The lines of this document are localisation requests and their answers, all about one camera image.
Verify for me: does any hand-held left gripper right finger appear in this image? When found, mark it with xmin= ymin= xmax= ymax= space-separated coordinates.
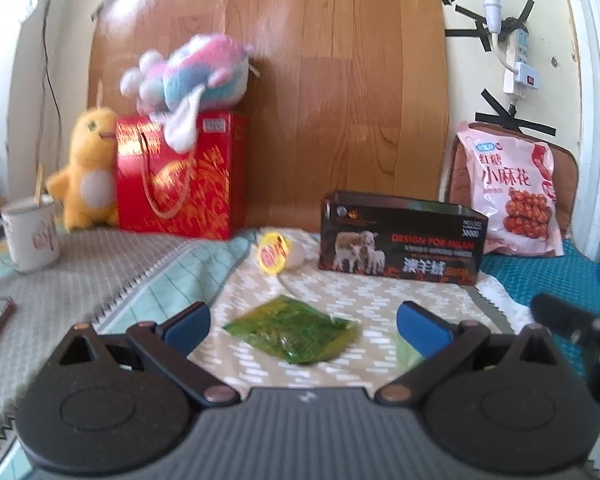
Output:
xmin=375 ymin=301 xmax=563 ymax=406

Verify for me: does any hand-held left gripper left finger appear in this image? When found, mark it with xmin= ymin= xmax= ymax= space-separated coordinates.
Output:
xmin=45 ymin=301 xmax=241 ymax=407

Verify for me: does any pale green snack packet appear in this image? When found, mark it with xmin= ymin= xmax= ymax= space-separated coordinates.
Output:
xmin=392 ymin=335 xmax=426 ymax=368

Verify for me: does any black printed box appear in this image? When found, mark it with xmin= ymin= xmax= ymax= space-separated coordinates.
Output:
xmin=319 ymin=190 xmax=490 ymax=286

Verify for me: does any dark green snack packet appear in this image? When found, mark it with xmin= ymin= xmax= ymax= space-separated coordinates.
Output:
xmin=224 ymin=296 xmax=359 ymax=365

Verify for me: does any blue blanket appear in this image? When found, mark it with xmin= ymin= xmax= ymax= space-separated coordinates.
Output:
xmin=480 ymin=240 xmax=600 ymax=311

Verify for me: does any patterned bed sheet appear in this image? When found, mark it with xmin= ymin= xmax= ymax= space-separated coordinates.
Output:
xmin=0 ymin=227 xmax=536 ymax=480

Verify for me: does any brown seat cushion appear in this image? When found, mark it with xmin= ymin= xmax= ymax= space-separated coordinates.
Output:
xmin=444 ymin=122 xmax=580 ymax=246

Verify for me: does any yellow lid jelly cup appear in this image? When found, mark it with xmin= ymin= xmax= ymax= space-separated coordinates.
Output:
xmin=256 ymin=230 xmax=306 ymax=276

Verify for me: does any red gift box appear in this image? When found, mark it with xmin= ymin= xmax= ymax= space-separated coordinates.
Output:
xmin=115 ymin=110 xmax=248 ymax=241

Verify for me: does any pink snack bag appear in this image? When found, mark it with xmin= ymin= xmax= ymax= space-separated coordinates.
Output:
xmin=455 ymin=121 xmax=565 ymax=257

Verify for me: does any white enamel mug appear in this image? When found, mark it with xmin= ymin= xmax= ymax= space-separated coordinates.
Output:
xmin=0 ymin=195 xmax=62 ymax=273

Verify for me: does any yellow duck plush toy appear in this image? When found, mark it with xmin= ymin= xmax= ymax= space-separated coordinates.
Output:
xmin=46 ymin=107 xmax=121 ymax=231

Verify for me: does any wooden board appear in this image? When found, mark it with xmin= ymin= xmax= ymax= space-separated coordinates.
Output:
xmin=87 ymin=0 xmax=451 ymax=233

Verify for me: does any white power strip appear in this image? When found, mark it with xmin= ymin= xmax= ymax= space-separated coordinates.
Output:
xmin=500 ymin=27 xmax=531 ymax=68

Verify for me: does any pastel plush toy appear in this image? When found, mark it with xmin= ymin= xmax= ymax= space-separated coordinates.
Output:
xmin=120 ymin=34 xmax=253 ymax=153

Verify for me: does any black wall cable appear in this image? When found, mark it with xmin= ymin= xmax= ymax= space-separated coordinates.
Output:
xmin=41 ymin=0 xmax=62 ymax=111

